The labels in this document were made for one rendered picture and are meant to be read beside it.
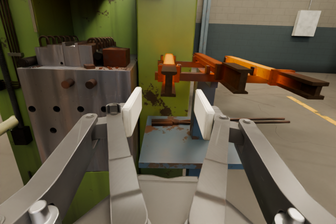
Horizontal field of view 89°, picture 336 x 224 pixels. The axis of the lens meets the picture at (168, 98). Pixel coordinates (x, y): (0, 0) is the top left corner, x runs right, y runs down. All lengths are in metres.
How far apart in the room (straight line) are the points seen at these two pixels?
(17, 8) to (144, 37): 0.51
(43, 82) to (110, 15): 0.62
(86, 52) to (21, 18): 0.34
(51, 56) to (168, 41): 0.46
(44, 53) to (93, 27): 0.49
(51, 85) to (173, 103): 0.52
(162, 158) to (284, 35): 6.99
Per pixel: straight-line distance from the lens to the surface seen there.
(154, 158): 0.53
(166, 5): 0.82
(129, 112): 0.16
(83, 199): 1.00
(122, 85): 0.64
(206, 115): 0.16
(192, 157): 0.54
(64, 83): 0.66
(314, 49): 7.88
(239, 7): 6.80
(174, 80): 0.37
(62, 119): 0.77
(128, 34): 1.16
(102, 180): 0.90
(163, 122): 0.69
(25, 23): 0.97
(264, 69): 0.47
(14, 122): 1.09
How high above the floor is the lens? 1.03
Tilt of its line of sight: 20 degrees down
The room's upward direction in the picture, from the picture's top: 2 degrees clockwise
